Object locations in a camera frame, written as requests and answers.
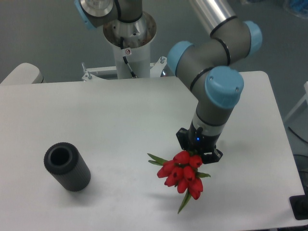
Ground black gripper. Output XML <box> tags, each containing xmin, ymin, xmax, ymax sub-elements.
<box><xmin>176</xmin><ymin>128</ymin><xmax>223</xmax><ymax>164</ymax></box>

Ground red tulip bouquet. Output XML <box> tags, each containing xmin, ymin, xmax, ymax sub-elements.
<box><xmin>147</xmin><ymin>150</ymin><xmax>210</xmax><ymax>213</ymax></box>

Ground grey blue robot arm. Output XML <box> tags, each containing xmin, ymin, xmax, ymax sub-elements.
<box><xmin>75</xmin><ymin>0</ymin><xmax>262</xmax><ymax>164</ymax></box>

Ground dark grey ribbed vase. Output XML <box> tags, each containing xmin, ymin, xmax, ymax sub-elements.
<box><xmin>43</xmin><ymin>142</ymin><xmax>91</xmax><ymax>192</ymax></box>

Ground black box at table edge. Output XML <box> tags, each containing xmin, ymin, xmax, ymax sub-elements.
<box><xmin>289</xmin><ymin>195</ymin><xmax>308</xmax><ymax>220</ymax></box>

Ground white furniture at right edge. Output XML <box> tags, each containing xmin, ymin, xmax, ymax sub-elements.
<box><xmin>283</xmin><ymin>82</ymin><xmax>308</xmax><ymax>124</ymax></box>

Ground blue items in clear bag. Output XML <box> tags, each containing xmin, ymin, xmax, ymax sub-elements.
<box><xmin>283</xmin><ymin>0</ymin><xmax>308</xmax><ymax>19</ymax></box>

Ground white chair back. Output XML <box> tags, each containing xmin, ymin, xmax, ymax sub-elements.
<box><xmin>0</xmin><ymin>63</ymin><xmax>46</xmax><ymax>86</ymax></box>

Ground black floor cable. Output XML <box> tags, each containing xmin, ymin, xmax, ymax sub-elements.
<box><xmin>287</xmin><ymin>126</ymin><xmax>308</xmax><ymax>143</ymax></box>

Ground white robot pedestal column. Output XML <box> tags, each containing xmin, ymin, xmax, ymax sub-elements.
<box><xmin>103</xmin><ymin>12</ymin><xmax>156</xmax><ymax>79</ymax></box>

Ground white metal base frame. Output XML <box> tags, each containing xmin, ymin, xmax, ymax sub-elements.
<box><xmin>81</xmin><ymin>56</ymin><xmax>174</xmax><ymax>81</ymax></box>

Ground black pedestal cable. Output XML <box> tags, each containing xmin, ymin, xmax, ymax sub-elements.
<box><xmin>119</xmin><ymin>36</ymin><xmax>138</xmax><ymax>79</ymax></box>

